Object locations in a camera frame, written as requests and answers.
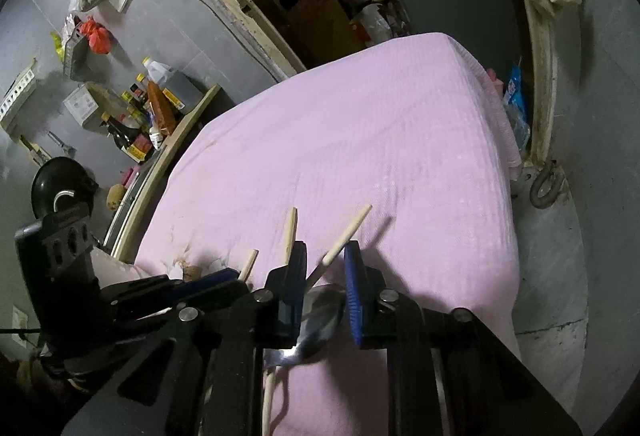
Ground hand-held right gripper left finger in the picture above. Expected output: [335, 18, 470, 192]
[62, 241, 308, 436]

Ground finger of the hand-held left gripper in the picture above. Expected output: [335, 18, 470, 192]
[102, 267, 242, 306]
[175, 284, 252, 309]

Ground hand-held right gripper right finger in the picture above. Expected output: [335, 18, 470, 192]
[344, 240, 585, 436]

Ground metal spoon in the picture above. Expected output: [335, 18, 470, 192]
[265, 285, 347, 369]

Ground metal faucet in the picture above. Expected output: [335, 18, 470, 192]
[52, 188, 76, 217]

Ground black wok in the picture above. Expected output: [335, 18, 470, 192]
[31, 157, 98, 217]

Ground hanging metal spatula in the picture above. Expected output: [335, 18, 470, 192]
[47, 131, 77, 158]

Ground hanging wooden utensil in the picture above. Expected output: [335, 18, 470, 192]
[19, 133, 51, 164]

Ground dark soy sauce bottle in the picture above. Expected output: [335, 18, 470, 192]
[102, 113, 153, 163]

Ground pink floral cloth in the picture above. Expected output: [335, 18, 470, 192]
[135, 32, 523, 436]

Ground yellow-capped sauce bottle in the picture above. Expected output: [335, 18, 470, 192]
[120, 91, 148, 124]

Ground orange sauce pouch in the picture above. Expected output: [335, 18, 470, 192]
[146, 81, 180, 135]

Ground grey corner shelf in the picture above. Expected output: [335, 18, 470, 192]
[62, 27, 93, 82]

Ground large plastic oil jug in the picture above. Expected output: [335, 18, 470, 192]
[142, 57, 205, 109]

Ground yellow packet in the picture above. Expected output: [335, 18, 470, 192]
[50, 31, 68, 64]

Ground red plastic bag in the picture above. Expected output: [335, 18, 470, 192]
[80, 17, 113, 56]

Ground metal shackle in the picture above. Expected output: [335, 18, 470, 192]
[530, 160, 563, 209]

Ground blue packet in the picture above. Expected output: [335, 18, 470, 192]
[502, 63, 532, 157]

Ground brown bag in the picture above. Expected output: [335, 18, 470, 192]
[287, 0, 366, 67]

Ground clear plastic bottle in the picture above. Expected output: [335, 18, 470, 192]
[350, 3, 401, 47]

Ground white wall box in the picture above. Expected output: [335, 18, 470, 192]
[62, 83, 113, 132]

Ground white wall rack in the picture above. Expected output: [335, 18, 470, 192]
[0, 58, 38, 129]

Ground wooden door frame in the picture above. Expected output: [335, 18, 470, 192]
[135, 0, 561, 167]

